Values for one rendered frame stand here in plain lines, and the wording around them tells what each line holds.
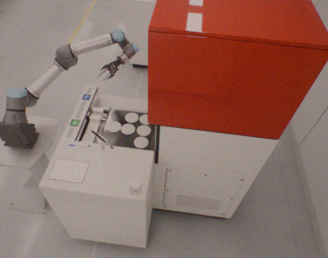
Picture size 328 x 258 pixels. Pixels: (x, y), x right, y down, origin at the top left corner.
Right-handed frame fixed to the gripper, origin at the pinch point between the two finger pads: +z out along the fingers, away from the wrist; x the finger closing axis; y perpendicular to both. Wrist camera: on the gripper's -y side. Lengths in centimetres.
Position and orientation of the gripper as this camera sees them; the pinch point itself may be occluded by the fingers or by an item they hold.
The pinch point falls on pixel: (100, 79)
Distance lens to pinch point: 196.3
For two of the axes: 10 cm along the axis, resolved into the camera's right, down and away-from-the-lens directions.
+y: 3.2, 1.6, -9.3
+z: -7.1, 6.9, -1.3
